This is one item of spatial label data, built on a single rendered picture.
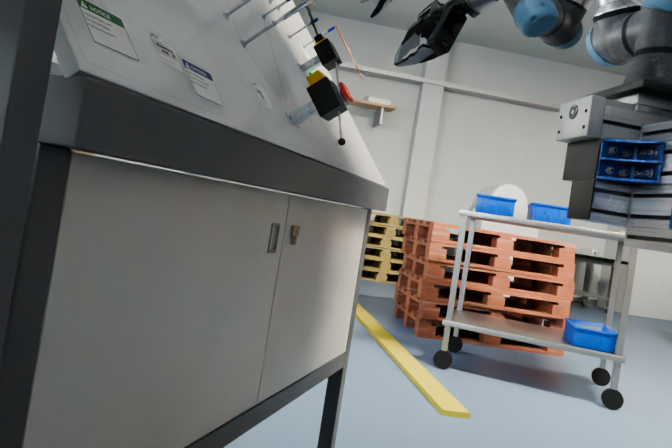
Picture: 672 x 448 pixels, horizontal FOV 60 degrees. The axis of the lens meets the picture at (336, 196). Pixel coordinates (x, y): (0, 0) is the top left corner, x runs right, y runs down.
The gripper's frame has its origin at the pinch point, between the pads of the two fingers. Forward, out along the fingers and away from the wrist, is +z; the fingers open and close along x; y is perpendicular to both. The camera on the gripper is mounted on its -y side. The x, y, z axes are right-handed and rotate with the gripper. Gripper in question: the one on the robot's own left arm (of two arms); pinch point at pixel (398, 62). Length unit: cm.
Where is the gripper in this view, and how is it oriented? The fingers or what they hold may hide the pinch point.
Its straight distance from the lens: 136.5
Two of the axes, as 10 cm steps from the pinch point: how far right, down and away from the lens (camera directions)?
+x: -7.2, -5.8, -3.8
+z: -6.8, 4.8, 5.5
